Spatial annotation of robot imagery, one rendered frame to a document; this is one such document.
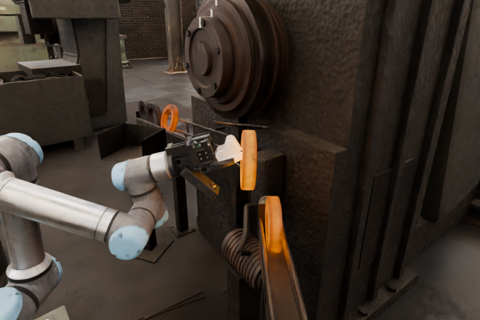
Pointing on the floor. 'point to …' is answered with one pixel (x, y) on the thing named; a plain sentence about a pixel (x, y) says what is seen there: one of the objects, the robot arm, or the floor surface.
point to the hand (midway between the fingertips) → (248, 153)
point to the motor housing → (243, 277)
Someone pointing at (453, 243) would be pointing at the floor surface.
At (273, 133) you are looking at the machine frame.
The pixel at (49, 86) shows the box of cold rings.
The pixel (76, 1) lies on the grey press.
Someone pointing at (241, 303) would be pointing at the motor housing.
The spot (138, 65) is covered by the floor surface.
